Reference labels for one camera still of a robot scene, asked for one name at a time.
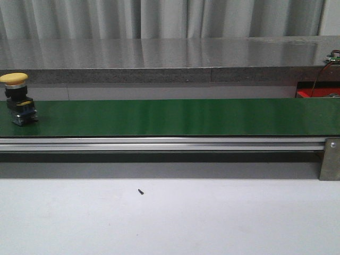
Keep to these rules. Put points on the yellow mushroom push button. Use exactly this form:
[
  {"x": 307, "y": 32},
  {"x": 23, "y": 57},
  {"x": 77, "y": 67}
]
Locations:
[{"x": 22, "y": 108}]

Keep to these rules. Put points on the grey stone shelf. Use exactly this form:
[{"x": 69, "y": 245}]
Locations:
[{"x": 256, "y": 59}]

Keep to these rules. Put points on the green conveyor belt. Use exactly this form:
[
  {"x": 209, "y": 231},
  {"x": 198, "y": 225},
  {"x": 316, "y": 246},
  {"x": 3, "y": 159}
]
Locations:
[{"x": 180, "y": 117}]

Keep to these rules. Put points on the red bin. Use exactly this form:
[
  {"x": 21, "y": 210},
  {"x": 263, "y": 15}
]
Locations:
[{"x": 321, "y": 89}]

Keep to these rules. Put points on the small green circuit board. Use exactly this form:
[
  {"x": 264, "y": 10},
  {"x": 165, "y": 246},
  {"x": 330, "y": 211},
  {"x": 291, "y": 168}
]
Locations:
[{"x": 333, "y": 57}]

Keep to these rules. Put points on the grey curtain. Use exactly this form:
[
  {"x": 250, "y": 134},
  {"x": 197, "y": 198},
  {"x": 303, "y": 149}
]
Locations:
[{"x": 167, "y": 19}]

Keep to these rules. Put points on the aluminium conveyor rail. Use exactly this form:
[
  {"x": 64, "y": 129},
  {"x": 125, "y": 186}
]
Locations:
[{"x": 163, "y": 144}]

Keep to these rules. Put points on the metal conveyor support bracket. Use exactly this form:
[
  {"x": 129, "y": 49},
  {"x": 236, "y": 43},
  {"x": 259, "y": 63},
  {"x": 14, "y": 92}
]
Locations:
[{"x": 330, "y": 167}]

